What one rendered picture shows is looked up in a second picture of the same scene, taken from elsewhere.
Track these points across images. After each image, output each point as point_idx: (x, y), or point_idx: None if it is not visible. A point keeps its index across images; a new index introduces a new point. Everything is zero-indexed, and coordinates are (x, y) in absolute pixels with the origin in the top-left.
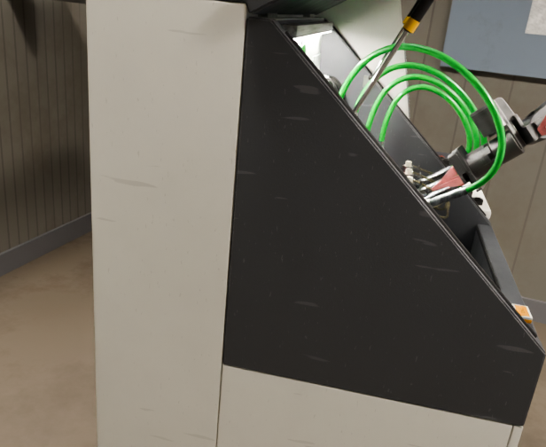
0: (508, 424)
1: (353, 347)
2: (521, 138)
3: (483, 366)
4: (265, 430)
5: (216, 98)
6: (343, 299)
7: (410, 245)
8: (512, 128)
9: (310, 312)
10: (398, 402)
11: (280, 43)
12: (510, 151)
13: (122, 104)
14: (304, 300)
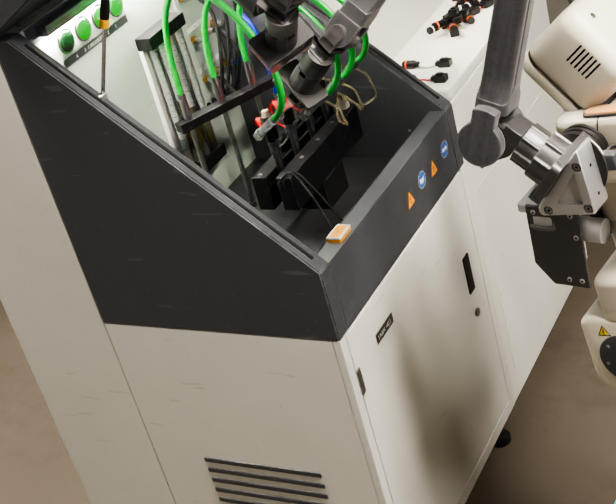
0: (328, 341)
1: (185, 291)
2: (323, 51)
3: (282, 292)
4: (161, 377)
5: (0, 106)
6: (158, 251)
7: (180, 198)
8: (312, 42)
9: (141, 266)
10: (240, 335)
11: (20, 57)
12: (312, 67)
13: None
14: (132, 256)
